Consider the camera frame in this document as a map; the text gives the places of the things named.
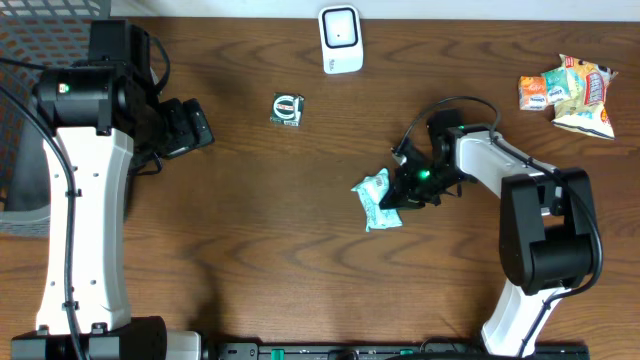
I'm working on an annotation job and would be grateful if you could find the white barcode scanner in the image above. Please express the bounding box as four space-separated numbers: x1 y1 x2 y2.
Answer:
318 5 364 75

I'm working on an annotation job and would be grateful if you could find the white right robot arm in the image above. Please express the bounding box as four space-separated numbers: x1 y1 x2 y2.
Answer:
380 109 603 359

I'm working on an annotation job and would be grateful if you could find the yellow snack bag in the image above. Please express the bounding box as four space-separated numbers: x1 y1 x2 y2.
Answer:
551 54 618 140

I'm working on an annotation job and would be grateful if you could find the green tissue pack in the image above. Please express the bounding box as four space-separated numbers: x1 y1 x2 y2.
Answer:
541 67 571 105

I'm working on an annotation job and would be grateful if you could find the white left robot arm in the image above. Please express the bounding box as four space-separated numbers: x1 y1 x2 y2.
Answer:
11 20 216 360

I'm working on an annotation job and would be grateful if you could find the orange tissue pack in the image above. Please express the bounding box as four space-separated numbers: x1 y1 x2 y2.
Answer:
518 76 548 111

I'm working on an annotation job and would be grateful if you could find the dark grey mesh basket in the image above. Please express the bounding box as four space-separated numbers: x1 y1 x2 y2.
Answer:
1 0 111 237

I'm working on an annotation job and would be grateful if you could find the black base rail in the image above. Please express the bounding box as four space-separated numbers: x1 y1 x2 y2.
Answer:
215 341 591 360

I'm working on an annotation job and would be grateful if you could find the green Zam-Buk tin box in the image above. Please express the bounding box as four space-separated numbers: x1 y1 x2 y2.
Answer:
270 93 305 127

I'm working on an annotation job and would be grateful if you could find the pale green wet wipes pack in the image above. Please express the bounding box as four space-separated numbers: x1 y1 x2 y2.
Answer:
351 168 403 232

